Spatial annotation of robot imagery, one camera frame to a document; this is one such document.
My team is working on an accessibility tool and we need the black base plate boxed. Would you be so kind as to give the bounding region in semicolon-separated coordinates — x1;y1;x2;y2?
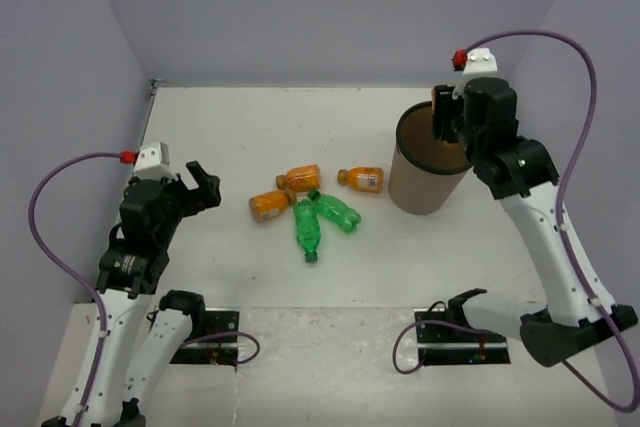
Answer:
415;324;511;366
167;307;241;366

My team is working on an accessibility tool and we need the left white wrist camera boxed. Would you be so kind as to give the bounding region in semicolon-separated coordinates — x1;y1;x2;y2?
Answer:
133;142;176;181

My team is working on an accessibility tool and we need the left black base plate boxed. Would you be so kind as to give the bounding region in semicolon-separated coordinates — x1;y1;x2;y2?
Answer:
167;307;241;366

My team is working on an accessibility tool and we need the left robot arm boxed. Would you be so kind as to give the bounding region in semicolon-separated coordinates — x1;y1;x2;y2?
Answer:
44;161;221;426

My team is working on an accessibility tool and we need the brown cardboard bin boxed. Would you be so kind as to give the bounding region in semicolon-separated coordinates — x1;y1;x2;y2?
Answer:
388;101;471;215

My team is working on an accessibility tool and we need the purple cable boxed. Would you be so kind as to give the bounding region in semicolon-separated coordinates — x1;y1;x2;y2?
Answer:
451;29;640;413
27;149;137;413

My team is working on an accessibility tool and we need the green bottle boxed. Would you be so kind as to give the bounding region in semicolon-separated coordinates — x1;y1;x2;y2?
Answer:
293;199;321;263
308;189;362;233

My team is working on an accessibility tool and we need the orange bottle with barcode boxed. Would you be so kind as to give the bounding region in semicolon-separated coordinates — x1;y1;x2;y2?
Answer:
337;167;384;193

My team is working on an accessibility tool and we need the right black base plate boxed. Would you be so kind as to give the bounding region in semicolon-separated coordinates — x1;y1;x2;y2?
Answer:
415;324;511;366

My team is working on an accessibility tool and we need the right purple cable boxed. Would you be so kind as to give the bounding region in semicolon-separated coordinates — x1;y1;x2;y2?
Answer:
451;29;640;413

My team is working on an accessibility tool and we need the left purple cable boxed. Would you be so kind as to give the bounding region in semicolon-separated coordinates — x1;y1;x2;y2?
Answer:
27;149;137;413

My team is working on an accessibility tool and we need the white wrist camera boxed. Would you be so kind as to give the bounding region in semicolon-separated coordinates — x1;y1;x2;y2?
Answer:
133;142;176;181
452;47;498;100

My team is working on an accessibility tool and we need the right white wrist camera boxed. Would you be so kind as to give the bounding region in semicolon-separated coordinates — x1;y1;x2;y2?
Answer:
452;47;498;100

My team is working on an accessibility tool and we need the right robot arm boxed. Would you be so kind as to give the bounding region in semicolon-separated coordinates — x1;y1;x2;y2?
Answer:
432;77;638;367

